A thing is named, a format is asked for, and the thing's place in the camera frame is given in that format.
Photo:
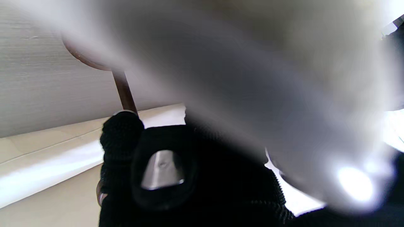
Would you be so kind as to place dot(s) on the brown wooden jewelry stand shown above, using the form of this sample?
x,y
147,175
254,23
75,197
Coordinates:
x,y
124,91

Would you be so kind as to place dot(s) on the white leather handbag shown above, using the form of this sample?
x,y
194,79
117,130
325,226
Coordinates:
x,y
252,78

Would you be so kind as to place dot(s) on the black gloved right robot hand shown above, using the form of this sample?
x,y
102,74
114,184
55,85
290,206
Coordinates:
x,y
221,189

